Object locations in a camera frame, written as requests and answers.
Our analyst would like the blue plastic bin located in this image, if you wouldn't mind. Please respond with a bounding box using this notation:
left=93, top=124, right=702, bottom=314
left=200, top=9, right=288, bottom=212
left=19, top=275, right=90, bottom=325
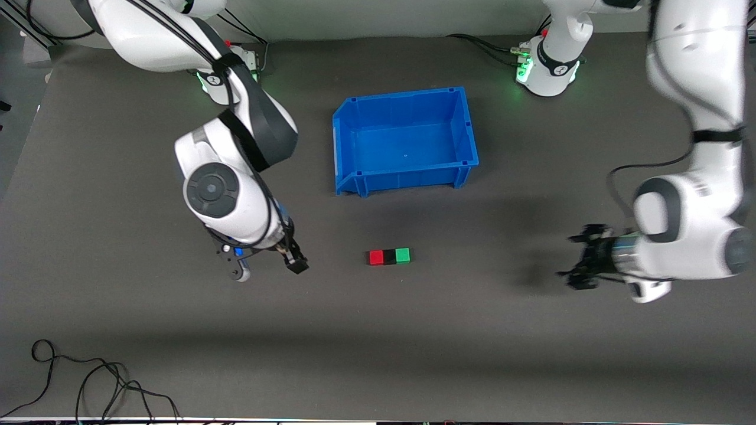
left=332, top=87, right=480, bottom=197

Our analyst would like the black base cable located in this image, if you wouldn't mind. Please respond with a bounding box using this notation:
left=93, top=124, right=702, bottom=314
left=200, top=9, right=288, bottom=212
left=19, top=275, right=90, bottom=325
left=216, top=12, right=270, bottom=76
left=446, top=34, right=530, bottom=69

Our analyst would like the aluminium frame rail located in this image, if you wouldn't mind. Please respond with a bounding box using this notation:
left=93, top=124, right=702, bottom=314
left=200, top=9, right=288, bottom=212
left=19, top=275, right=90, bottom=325
left=0, top=9, right=60, bottom=67

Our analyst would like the black right base cable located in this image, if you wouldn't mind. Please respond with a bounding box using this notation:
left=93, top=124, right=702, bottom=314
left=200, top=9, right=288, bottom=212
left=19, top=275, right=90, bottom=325
left=216, top=12, right=270, bottom=76

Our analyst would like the black left base cable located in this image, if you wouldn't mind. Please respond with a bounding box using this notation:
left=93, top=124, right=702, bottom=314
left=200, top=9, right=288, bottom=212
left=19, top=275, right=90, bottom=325
left=446, top=34, right=530, bottom=69

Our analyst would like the black loose cable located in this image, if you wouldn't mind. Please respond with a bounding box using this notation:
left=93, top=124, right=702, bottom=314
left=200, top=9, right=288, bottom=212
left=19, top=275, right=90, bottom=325
left=74, top=361, right=181, bottom=423
left=0, top=339, right=132, bottom=421

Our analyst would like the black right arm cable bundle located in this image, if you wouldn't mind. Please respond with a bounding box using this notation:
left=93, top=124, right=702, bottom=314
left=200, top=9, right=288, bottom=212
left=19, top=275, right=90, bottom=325
left=124, top=0, right=296, bottom=249

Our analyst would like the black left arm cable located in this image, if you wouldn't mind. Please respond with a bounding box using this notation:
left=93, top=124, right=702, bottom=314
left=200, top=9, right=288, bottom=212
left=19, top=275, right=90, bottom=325
left=607, top=133, right=699, bottom=225

